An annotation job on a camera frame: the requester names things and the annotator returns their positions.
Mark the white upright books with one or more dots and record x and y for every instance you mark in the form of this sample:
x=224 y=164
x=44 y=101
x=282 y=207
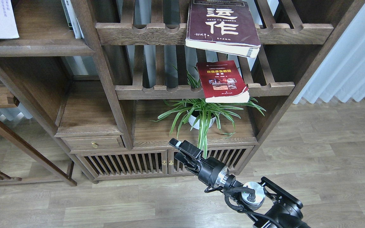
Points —
x=72 y=19

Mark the white pleated curtain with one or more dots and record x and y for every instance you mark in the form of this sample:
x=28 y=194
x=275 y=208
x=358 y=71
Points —
x=342 y=73

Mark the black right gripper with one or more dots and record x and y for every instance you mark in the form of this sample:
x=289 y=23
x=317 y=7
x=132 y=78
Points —
x=211 y=171

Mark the brass drawer knob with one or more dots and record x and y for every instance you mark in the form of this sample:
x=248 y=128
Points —
x=94 y=145

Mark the dark wooden bookshelf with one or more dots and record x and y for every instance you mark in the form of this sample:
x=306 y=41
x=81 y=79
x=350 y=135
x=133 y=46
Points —
x=108 y=87

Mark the red paperback book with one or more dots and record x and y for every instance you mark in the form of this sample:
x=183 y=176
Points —
x=222 y=83

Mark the white plant pot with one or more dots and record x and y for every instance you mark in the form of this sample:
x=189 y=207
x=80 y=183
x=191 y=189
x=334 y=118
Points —
x=196 y=125

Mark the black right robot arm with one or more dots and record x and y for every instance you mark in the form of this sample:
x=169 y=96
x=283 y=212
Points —
x=265 y=203

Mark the green spider plant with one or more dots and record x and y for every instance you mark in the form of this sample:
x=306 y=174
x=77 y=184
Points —
x=185 y=107

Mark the dark red thick book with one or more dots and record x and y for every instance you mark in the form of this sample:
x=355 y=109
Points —
x=224 y=26

